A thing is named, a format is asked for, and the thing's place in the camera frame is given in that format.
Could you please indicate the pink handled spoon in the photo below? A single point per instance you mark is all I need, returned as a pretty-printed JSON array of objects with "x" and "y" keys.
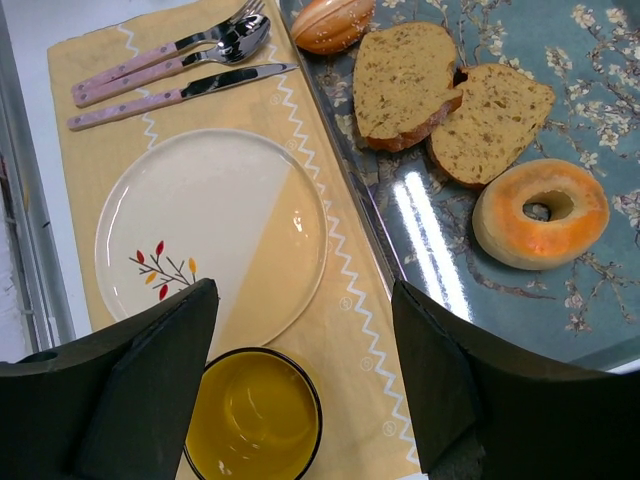
[{"x": 241, "y": 43}]

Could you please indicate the yellow mug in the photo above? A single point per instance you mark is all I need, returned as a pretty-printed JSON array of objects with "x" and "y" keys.
[{"x": 258, "y": 415}]

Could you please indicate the aluminium frame rail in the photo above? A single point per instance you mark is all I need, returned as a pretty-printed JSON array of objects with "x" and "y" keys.
[{"x": 41, "y": 305}]

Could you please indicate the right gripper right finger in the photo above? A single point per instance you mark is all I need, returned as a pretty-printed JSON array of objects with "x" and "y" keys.
[{"x": 483, "y": 408}]

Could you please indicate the orange sesame bun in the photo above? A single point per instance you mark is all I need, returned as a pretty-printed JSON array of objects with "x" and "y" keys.
[{"x": 326, "y": 27}]

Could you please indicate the pink handled fork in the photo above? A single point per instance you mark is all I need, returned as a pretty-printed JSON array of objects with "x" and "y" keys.
[{"x": 170, "y": 49}]

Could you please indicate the blue floral tray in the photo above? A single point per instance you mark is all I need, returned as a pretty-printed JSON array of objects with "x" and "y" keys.
[{"x": 585, "y": 312}]

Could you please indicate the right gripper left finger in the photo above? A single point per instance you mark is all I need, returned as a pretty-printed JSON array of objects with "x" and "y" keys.
[{"x": 115, "y": 404}]

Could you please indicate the pink handled knife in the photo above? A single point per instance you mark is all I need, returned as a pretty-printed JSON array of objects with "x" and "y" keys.
[{"x": 203, "y": 86}]

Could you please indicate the bread slice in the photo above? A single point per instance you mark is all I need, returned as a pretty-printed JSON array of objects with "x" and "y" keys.
[
  {"x": 403, "y": 84},
  {"x": 501, "y": 112}
]

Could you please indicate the yellow placemat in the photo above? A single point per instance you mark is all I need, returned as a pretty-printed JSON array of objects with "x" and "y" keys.
[{"x": 345, "y": 333}]

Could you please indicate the white and yellow plate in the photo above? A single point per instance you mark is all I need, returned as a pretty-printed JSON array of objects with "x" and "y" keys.
[{"x": 223, "y": 204}]

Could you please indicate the orange bagel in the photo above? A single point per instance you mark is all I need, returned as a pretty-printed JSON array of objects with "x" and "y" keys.
[{"x": 540, "y": 215}]

